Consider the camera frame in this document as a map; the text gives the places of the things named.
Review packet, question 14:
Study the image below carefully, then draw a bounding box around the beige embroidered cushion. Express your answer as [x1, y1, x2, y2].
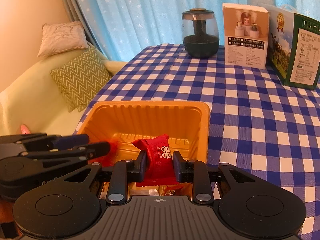
[37, 21, 88, 57]

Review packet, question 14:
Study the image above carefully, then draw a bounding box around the grey curtain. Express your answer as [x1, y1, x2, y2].
[62, 0, 110, 59]

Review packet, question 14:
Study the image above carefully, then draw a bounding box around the clear dark snack packet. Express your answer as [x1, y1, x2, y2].
[129, 186, 159, 196]

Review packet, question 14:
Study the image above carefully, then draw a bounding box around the light green sofa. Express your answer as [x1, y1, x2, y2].
[0, 42, 128, 137]

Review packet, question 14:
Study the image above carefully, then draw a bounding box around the pink plush toy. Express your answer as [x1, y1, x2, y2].
[17, 125, 31, 134]

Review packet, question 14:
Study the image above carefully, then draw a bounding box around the dark green glass humidifier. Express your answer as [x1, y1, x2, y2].
[182, 8, 220, 59]

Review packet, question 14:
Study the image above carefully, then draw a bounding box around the red snack pack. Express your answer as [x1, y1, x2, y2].
[132, 134, 179, 187]

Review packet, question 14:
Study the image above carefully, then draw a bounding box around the white humidifier product box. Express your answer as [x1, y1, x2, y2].
[222, 3, 269, 69]

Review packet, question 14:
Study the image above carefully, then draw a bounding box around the orange plastic tray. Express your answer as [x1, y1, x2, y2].
[75, 101, 211, 197]

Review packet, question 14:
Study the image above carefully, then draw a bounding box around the left human hand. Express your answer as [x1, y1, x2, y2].
[0, 198, 16, 230]

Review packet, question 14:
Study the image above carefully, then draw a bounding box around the green milk carton box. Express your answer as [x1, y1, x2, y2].
[259, 3, 320, 90]

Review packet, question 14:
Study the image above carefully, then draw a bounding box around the blue white checkered tablecloth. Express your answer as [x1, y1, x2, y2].
[73, 42, 320, 240]

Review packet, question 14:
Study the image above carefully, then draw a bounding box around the blue star curtain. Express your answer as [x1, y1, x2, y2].
[77, 0, 319, 61]

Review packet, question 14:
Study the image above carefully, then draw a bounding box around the green chevron cushion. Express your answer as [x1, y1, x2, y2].
[50, 47, 112, 112]

